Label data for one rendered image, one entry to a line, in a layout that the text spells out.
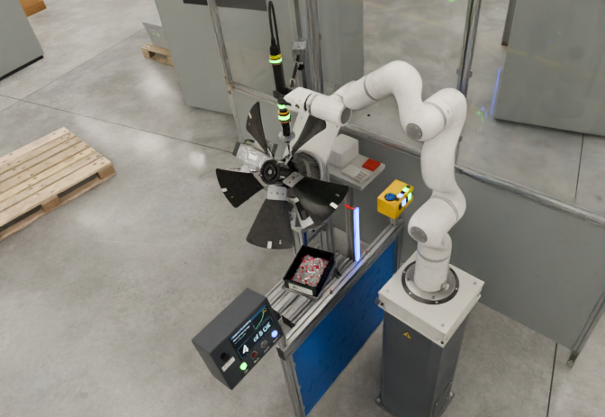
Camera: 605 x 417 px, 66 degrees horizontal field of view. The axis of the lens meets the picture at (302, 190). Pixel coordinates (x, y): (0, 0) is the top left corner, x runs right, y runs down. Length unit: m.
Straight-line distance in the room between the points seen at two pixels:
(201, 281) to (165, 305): 0.29
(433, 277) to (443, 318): 0.15
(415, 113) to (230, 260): 2.36
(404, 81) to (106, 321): 2.64
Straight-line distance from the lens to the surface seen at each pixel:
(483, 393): 2.87
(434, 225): 1.55
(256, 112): 2.24
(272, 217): 2.16
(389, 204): 2.14
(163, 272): 3.53
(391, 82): 1.41
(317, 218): 1.98
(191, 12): 4.59
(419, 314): 1.82
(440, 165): 1.46
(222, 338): 1.54
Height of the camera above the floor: 2.53
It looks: 41 degrees down
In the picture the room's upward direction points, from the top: 8 degrees counter-clockwise
